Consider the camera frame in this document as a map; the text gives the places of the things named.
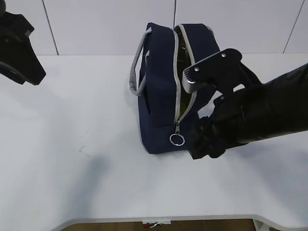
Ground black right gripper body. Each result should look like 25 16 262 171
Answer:
182 48 272 150

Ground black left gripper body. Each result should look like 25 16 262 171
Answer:
0 0 35 72

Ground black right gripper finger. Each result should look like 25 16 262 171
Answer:
187 116 226 160

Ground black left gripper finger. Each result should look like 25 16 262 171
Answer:
0 38 46 86

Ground navy blue lunch bag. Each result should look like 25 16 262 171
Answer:
129 23 219 154

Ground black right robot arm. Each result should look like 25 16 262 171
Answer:
182 48 308 159

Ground red white wires under table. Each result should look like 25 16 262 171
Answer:
141 221 172 229

